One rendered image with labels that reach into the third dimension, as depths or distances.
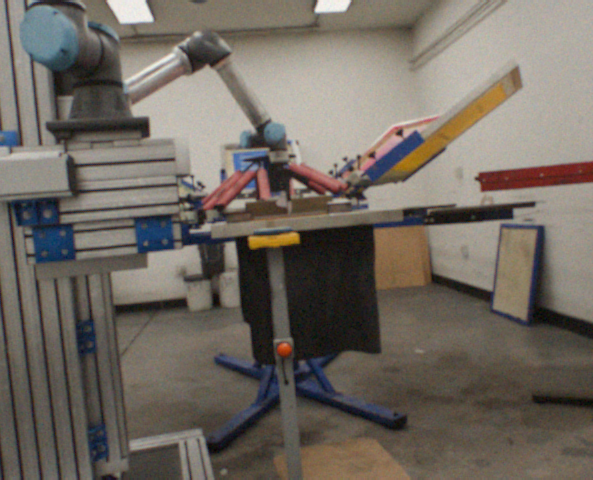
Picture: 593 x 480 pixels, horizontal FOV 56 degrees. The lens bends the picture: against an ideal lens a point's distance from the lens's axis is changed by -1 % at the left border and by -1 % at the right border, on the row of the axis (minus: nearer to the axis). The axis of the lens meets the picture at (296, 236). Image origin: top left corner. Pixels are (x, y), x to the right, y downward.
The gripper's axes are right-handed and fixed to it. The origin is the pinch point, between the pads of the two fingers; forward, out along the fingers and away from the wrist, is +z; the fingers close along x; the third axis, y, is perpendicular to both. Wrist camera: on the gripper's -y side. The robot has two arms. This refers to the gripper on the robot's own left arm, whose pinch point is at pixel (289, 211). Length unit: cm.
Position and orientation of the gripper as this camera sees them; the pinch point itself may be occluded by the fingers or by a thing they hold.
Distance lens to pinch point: 228.9
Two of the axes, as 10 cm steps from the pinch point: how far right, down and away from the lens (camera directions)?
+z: 1.0, 9.9, 0.6
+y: -9.9, 1.0, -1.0
